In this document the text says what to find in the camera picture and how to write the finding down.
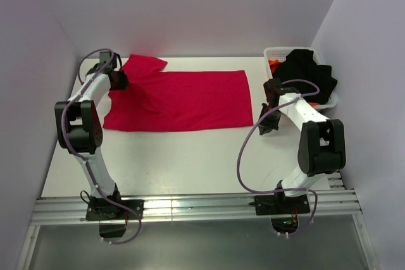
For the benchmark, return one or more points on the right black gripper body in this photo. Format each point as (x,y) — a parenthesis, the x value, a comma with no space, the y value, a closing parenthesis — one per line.
(266,109)

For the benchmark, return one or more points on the black t shirt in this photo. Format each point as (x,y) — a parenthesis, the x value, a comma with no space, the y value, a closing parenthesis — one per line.
(299,64)

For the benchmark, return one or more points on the orange t shirt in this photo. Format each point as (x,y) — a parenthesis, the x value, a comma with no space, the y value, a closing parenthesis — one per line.
(273,65)

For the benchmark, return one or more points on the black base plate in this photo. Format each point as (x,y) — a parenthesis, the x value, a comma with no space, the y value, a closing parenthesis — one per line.
(280,204)
(100,210)

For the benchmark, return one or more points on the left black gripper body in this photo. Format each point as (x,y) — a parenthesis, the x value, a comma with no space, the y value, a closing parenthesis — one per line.
(122,81)

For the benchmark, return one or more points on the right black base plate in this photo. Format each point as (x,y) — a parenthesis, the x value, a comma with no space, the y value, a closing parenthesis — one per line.
(280,204)

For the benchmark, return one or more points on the red t shirt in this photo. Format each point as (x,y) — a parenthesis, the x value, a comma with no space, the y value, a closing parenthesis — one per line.
(157,100)

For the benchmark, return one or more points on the white plastic basket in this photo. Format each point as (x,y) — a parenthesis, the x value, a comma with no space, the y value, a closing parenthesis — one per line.
(280,53)

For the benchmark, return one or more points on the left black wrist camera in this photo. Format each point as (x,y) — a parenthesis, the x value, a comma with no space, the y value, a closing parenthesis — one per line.
(111,60)

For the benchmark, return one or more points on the aluminium rail frame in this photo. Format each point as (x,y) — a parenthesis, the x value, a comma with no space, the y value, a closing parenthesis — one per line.
(219,231)

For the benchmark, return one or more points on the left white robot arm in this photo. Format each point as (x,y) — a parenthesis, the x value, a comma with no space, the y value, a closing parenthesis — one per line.
(80,130)

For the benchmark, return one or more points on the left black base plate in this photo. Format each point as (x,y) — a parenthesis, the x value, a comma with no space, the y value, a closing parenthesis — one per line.
(100,210)

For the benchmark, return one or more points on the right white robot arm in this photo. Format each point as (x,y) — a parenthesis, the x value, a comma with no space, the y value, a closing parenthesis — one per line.
(321,149)

